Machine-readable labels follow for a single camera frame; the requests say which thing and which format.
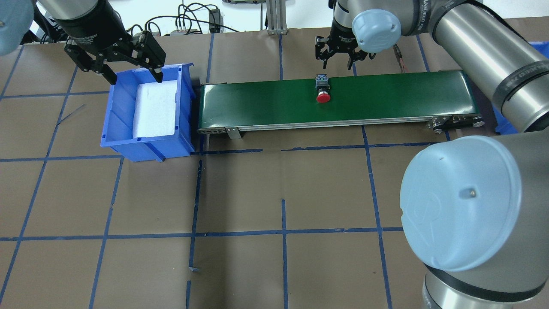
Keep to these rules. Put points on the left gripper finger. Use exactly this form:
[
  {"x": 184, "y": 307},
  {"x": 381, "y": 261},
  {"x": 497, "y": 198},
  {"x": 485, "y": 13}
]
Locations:
[
  {"x": 108, "y": 74},
  {"x": 156, "y": 72}
]

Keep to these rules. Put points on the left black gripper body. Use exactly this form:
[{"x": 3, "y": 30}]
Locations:
[{"x": 88, "y": 26}]

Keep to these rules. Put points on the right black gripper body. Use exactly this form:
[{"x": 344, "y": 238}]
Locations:
[{"x": 342, "y": 33}]

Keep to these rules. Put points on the black push button switch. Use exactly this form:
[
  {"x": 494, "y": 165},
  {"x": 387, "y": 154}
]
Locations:
[{"x": 323, "y": 88}]

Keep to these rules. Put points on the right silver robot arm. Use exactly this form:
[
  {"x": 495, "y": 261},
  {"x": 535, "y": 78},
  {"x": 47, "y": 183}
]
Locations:
[{"x": 475, "y": 209}]

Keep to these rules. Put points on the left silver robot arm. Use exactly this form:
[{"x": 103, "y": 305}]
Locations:
[{"x": 17, "y": 17}]

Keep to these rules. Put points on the white foam pad left bin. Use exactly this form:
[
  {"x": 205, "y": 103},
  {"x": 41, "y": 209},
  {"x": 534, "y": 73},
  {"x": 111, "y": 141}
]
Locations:
[{"x": 155, "y": 111}]

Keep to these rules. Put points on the green conveyor belt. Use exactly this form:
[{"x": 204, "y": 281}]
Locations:
[{"x": 355, "y": 100}]

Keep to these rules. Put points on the black power adapter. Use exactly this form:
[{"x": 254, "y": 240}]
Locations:
[{"x": 215, "y": 22}]

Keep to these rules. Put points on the right blue storage bin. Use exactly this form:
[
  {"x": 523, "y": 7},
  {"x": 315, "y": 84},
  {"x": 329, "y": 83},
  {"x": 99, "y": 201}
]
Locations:
[{"x": 503, "y": 126}]

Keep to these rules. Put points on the aluminium frame post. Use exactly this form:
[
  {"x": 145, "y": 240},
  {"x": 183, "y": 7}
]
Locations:
[{"x": 276, "y": 17}]

